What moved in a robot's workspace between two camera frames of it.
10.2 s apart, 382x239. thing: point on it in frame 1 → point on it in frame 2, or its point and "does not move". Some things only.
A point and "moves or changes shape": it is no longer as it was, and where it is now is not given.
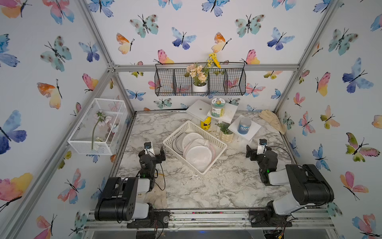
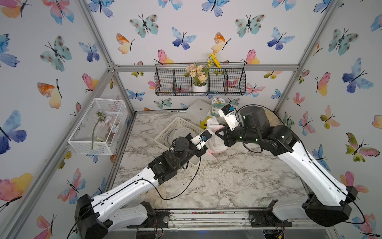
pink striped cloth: (198, 157) moves or changes shape
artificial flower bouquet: (198, 74) does not move
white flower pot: (202, 88) does not move
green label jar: (218, 107) does not move
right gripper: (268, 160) → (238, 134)
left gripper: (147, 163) → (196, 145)
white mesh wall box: (98, 130) does not move
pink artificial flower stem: (101, 119) does not move
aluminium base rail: (221, 220) does not move
